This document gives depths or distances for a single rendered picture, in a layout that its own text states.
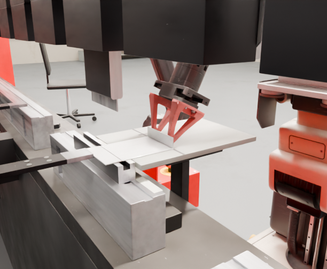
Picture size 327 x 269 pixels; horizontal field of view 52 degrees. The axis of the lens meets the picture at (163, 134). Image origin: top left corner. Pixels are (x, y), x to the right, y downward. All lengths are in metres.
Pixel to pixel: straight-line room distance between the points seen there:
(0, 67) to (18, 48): 10.02
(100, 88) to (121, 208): 0.19
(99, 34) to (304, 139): 0.84
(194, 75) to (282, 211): 1.11
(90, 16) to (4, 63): 2.24
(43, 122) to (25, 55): 11.81
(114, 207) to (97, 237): 0.07
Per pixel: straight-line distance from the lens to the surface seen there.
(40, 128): 1.00
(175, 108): 0.58
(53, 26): 0.65
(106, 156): 0.56
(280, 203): 1.62
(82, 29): 0.52
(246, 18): 0.32
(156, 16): 0.34
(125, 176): 0.54
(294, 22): 0.23
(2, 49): 2.70
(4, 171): 0.55
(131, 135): 0.67
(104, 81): 0.53
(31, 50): 12.84
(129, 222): 0.50
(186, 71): 0.61
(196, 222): 0.62
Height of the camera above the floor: 1.21
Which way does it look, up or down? 18 degrees down
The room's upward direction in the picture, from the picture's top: straight up
